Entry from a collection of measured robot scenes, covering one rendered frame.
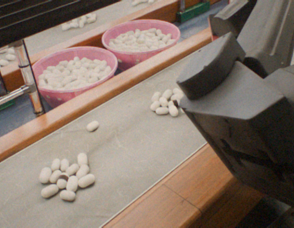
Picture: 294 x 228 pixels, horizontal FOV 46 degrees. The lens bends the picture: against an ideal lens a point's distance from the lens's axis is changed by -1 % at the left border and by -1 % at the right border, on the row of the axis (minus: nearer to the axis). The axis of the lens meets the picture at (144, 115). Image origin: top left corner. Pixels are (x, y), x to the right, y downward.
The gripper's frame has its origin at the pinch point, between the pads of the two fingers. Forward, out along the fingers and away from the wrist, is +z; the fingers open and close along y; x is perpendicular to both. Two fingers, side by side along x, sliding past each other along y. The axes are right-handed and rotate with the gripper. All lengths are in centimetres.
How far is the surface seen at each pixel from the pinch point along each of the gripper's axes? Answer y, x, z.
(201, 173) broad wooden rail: -13.8, -28.7, -4.8
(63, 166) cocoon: -41.1, -23.0, 0.9
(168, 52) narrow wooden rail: -11.6, 10.8, 27.8
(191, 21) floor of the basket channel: 6, 39, 63
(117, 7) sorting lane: -25, 50, 63
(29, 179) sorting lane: -48, -25, 2
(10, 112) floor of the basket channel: -61, -1, 30
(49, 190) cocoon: -43, -28, -3
